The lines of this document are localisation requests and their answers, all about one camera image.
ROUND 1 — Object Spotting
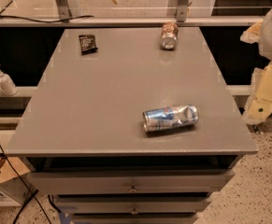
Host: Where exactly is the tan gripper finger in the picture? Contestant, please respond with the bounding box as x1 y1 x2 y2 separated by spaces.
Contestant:
242 61 272 125

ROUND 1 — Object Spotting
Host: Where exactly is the crushed Red Bull can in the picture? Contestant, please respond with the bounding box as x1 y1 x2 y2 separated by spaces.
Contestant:
143 105 199 133

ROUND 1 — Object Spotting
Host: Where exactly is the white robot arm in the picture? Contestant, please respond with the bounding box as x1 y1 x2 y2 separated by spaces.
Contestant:
240 8 272 125

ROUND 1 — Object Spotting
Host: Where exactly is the brown patterned can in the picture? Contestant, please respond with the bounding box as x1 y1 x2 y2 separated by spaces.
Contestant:
160 22 179 49

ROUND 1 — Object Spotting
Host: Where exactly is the grey drawer cabinet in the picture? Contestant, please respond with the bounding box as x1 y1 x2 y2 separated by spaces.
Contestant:
7 27 256 224

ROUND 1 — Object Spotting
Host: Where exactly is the top drawer knob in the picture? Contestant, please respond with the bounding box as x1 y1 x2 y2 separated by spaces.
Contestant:
129 185 138 193

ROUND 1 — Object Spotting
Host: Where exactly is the drawer knob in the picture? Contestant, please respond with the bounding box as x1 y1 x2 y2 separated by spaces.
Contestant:
130 208 139 216
129 185 138 193

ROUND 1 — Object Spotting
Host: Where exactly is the black snack packet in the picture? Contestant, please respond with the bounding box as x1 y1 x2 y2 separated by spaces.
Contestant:
79 35 98 54

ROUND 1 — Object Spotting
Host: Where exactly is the white pump bottle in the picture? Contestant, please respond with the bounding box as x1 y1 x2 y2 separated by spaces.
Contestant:
0 69 18 96

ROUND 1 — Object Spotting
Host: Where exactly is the cardboard box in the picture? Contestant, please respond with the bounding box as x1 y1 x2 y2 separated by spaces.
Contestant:
0 157 36 207

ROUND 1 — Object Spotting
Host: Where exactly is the metal frame bracket right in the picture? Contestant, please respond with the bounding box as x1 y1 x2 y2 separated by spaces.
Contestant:
176 0 189 22

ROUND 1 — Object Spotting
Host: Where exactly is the metal frame bracket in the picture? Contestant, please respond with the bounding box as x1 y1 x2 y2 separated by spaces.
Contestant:
176 0 189 22
55 0 71 20

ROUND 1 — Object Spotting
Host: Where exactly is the metal frame bracket left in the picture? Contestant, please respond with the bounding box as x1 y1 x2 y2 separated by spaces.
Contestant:
55 0 71 20

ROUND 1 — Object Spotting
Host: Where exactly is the black cable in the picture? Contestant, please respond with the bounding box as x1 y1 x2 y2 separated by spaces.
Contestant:
0 87 53 224

